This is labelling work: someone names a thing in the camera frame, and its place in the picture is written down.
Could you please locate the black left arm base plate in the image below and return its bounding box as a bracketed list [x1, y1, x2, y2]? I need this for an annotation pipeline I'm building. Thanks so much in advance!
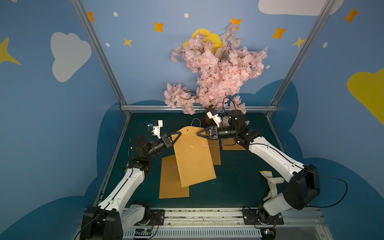
[135, 209, 165, 226]

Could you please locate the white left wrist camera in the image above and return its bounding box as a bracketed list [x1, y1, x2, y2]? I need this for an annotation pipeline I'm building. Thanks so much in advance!
[148, 120, 163, 139]

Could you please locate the aluminium right corner post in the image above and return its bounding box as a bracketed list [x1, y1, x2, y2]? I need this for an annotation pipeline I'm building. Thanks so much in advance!
[266, 0, 337, 119]

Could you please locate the white yellow cloth strip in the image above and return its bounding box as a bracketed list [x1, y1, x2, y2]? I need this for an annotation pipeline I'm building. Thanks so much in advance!
[260, 171, 285, 202]

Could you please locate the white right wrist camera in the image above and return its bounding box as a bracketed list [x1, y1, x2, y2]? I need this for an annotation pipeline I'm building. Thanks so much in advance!
[205, 109, 222, 127]

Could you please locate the aluminium back rail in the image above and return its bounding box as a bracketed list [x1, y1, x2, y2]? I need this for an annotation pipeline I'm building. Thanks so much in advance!
[120, 104, 278, 113]

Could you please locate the brown kraft file bag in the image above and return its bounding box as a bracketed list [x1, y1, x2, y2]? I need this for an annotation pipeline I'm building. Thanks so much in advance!
[222, 138, 246, 151]

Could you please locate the left circuit board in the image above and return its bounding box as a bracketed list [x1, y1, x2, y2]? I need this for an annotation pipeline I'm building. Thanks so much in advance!
[134, 228, 153, 238]

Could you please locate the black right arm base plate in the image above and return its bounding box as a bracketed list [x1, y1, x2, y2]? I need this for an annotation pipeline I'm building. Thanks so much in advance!
[241, 207, 284, 225]

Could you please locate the aluminium front rail frame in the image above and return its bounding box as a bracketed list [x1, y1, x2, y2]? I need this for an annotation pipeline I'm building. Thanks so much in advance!
[122, 207, 333, 240]

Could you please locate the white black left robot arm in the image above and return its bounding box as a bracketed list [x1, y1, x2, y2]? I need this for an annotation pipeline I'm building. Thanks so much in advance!
[74, 132, 182, 240]

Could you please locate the right circuit board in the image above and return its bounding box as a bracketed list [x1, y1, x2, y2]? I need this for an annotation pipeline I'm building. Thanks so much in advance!
[261, 229, 276, 240]

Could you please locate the circuit board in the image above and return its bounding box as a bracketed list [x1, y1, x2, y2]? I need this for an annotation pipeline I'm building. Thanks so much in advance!
[261, 229, 276, 240]
[134, 228, 153, 238]

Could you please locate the brown kraft envelope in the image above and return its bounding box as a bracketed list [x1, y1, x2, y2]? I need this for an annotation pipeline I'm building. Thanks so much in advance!
[174, 126, 217, 188]
[159, 155, 190, 199]
[208, 140, 222, 166]

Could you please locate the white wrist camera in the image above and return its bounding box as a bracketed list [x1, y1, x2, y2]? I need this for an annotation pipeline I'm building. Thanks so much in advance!
[148, 120, 163, 139]
[205, 109, 222, 127]

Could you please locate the pink cherry blossom tree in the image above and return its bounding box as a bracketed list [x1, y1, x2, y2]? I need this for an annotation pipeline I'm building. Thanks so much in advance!
[164, 23, 268, 115]

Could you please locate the aluminium corner post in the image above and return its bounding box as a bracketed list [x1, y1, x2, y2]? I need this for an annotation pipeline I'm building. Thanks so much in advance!
[266, 0, 337, 119]
[71, 0, 131, 118]

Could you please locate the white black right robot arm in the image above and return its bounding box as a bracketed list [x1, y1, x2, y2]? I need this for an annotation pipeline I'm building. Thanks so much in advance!
[197, 110, 320, 224]

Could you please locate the aluminium left corner post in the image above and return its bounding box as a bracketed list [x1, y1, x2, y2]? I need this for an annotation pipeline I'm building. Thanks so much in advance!
[71, 0, 131, 118]

